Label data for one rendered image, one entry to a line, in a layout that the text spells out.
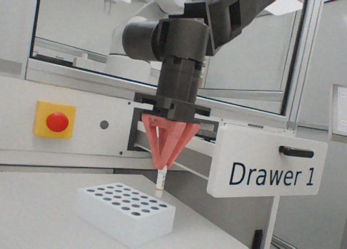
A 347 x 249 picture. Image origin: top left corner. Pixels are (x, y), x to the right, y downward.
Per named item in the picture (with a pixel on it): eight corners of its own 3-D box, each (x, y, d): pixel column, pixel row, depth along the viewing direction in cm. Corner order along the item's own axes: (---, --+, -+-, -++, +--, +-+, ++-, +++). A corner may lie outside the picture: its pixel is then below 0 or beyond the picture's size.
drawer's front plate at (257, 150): (317, 194, 56) (329, 143, 56) (212, 197, 41) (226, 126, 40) (309, 192, 58) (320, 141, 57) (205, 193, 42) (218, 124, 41)
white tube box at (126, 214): (171, 231, 40) (176, 207, 40) (131, 249, 33) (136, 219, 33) (115, 203, 47) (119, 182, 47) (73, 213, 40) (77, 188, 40)
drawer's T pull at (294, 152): (313, 158, 47) (315, 151, 47) (287, 156, 43) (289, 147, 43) (294, 154, 50) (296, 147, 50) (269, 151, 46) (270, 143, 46)
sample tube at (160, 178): (164, 197, 39) (169, 165, 39) (158, 198, 38) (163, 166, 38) (158, 194, 40) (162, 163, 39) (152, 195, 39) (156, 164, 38)
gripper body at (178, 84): (130, 104, 36) (141, 49, 36) (177, 113, 44) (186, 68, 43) (166, 113, 32) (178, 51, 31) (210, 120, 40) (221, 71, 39)
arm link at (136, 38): (222, -19, 38) (229, 39, 44) (159, -12, 45) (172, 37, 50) (179, 17, 32) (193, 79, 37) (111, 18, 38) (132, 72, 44)
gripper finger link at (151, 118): (130, 162, 38) (143, 98, 38) (163, 161, 44) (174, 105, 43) (165, 177, 34) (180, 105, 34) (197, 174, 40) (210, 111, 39)
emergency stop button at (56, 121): (67, 133, 54) (70, 114, 53) (45, 131, 51) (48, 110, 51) (64, 131, 56) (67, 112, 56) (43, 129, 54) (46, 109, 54)
